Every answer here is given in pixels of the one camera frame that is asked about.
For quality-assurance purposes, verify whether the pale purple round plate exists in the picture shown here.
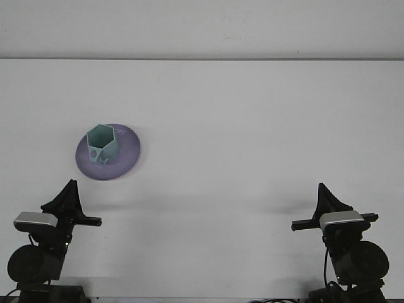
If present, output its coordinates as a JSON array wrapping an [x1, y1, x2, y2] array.
[[74, 122, 143, 182]]

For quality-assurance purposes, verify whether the pale blue hexagonal cup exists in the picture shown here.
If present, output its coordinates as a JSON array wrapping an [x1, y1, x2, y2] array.
[[86, 124, 122, 165]]

